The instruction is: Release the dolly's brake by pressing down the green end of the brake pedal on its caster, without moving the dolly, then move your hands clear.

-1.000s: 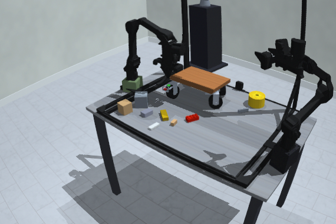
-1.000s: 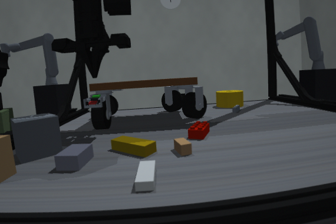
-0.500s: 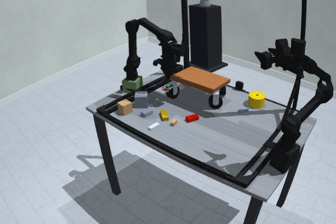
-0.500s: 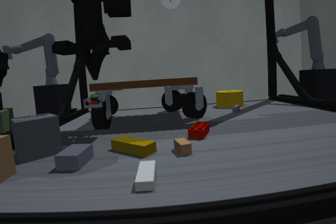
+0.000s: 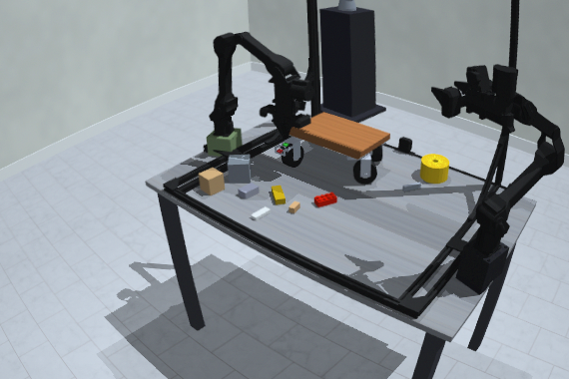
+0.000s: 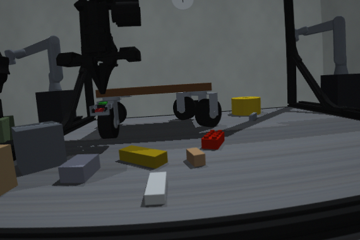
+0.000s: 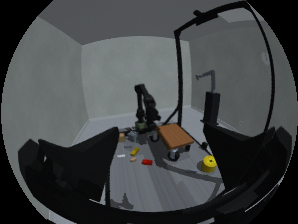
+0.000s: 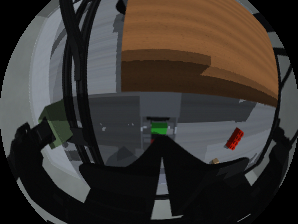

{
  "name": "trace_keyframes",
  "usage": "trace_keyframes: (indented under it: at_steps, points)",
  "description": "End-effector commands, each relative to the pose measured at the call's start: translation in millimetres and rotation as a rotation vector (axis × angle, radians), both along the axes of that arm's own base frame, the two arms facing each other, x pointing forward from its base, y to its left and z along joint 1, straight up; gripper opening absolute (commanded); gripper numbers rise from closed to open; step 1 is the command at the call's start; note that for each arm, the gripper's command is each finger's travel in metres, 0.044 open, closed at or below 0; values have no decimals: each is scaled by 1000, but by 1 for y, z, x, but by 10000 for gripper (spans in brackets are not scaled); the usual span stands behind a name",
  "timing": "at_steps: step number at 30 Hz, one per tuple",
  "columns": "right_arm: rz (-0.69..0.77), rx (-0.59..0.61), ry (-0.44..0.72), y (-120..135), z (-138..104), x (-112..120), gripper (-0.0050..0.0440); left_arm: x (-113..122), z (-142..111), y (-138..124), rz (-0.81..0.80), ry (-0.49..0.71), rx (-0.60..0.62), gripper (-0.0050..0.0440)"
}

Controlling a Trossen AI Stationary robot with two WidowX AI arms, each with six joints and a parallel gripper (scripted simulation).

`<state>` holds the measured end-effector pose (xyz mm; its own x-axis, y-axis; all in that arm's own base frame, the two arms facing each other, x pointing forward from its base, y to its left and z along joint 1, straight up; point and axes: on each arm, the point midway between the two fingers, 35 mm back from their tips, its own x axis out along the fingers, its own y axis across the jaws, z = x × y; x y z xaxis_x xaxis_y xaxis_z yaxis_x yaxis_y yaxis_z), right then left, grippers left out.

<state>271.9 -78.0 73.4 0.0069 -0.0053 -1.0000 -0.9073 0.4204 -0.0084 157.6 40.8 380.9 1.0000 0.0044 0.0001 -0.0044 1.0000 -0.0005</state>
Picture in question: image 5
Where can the yellow cylinder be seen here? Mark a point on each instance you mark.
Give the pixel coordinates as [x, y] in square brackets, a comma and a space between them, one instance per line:
[434, 168]

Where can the small brown block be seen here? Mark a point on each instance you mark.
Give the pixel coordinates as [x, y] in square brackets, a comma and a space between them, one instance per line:
[294, 207]

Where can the yellow rectangular block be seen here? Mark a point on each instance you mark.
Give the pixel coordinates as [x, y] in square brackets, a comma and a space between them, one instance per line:
[278, 194]

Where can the red toy building brick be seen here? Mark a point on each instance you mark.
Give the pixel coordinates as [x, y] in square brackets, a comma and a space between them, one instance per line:
[325, 199]

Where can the tan cube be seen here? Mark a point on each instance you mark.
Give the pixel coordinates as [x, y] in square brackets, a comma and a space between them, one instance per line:
[211, 181]

